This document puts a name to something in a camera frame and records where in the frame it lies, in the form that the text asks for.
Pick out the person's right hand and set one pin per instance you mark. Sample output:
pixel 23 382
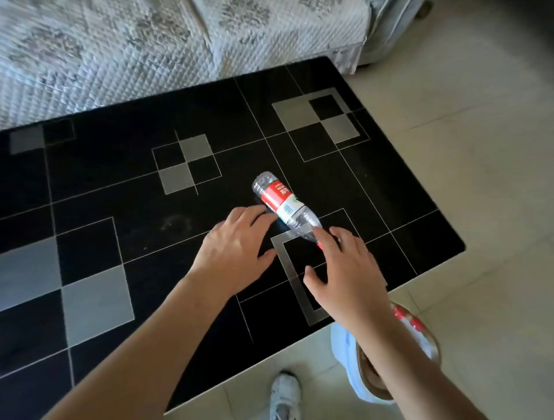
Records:
pixel 352 285

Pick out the person's left hand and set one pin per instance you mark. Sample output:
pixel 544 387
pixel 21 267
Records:
pixel 229 255

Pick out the person's left thumb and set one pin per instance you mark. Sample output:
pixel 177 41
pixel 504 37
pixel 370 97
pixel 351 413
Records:
pixel 267 258

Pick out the person's left middle finger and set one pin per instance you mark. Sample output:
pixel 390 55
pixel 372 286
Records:
pixel 251 212

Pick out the person's right middle finger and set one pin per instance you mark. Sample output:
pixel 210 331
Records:
pixel 346 238

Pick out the person's right thumb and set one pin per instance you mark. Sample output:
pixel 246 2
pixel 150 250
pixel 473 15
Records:
pixel 314 280

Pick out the person's right forearm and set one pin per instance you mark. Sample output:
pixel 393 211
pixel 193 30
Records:
pixel 411 376

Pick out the person's left forearm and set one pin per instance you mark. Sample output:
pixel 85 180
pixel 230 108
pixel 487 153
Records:
pixel 138 359

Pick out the clear bottle with red label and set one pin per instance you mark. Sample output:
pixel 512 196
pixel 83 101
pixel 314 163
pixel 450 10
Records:
pixel 281 203

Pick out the red-capped bottle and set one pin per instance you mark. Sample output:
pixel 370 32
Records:
pixel 417 324
pixel 400 313

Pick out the white shoe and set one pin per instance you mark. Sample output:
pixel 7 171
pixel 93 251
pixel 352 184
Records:
pixel 285 396

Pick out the quilted grey floral sofa cover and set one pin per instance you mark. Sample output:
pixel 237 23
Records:
pixel 173 47

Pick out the grey sofa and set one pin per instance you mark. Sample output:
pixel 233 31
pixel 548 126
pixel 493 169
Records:
pixel 389 30

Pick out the dark sofa caster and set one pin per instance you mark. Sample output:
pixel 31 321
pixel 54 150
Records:
pixel 424 8

